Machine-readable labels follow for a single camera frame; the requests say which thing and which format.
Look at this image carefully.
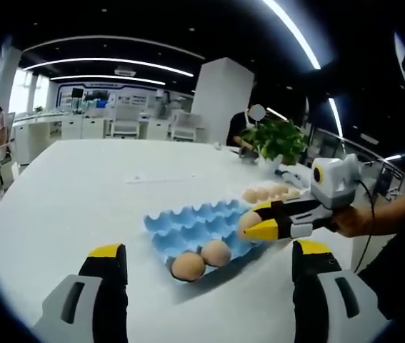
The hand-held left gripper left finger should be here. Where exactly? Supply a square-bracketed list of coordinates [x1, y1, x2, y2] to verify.
[32, 242, 129, 343]

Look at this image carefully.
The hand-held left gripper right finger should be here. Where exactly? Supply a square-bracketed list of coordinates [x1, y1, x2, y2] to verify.
[291, 239, 392, 343]

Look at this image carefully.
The single brown egg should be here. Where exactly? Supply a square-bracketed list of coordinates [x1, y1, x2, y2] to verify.
[171, 252, 206, 282]
[237, 210, 262, 240]
[201, 239, 232, 267]

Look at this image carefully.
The group of brown eggs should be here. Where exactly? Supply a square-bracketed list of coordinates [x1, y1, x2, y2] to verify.
[241, 182, 301, 204]

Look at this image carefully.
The blue egg tray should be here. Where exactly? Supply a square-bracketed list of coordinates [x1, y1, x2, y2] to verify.
[143, 199, 266, 278]

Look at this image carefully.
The white foam egg tray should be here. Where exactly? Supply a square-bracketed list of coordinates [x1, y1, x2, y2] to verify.
[240, 180, 314, 208]

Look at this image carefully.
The person's right hand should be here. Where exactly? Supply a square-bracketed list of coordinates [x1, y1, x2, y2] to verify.
[330, 206, 373, 237]

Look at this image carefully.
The blue and white plush toy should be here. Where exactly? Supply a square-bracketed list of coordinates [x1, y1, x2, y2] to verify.
[275, 169, 312, 189]

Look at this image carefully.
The ceiling light strip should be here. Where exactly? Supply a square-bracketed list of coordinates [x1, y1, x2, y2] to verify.
[23, 58, 194, 78]
[262, 0, 323, 71]
[50, 74, 167, 86]
[328, 97, 343, 137]

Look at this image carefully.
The green plant in white pot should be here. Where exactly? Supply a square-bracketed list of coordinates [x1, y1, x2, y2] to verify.
[239, 119, 309, 173]

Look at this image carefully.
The white table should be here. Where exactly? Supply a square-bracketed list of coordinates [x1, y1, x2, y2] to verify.
[0, 138, 364, 343]

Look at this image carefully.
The grey plush toy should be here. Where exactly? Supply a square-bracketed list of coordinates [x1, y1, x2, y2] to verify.
[236, 144, 262, 164]

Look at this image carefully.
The person's dark clothing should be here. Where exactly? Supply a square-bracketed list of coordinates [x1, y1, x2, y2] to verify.
[357, 228, 405, 322]

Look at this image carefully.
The white office chair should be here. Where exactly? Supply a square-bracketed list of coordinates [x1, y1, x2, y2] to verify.
[110, 104, 141, 139]
[171, 111, 199, 142]

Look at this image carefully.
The row of white cabinets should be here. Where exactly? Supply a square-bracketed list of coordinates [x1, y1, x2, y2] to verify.
[12, 112, 174, 144]

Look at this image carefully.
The black cable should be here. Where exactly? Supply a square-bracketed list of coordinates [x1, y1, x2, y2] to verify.
[354, 177, 376, 274]

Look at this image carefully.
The blue-lit wall display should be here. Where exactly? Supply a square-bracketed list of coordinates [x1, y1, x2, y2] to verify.
[57, 84, 153, 110]

